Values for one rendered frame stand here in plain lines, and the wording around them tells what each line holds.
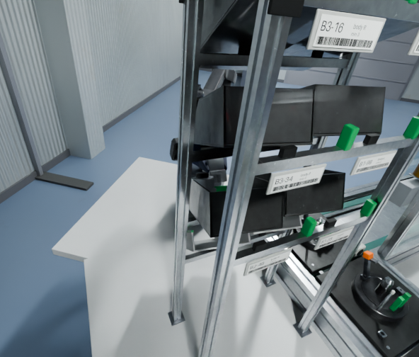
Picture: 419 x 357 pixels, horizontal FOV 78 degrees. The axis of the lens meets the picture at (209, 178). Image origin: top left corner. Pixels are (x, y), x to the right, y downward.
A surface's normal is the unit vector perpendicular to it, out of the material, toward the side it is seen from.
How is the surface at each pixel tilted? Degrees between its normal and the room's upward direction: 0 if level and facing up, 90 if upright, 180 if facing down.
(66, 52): 90
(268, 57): 90
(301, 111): 65
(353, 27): 90
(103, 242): 0
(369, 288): 0
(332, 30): 90
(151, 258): 0
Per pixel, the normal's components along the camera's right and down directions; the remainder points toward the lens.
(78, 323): 0.10, -0.83
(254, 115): 0.42, 0.54
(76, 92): -0.21, 0.53
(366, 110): 0.28, 0.15
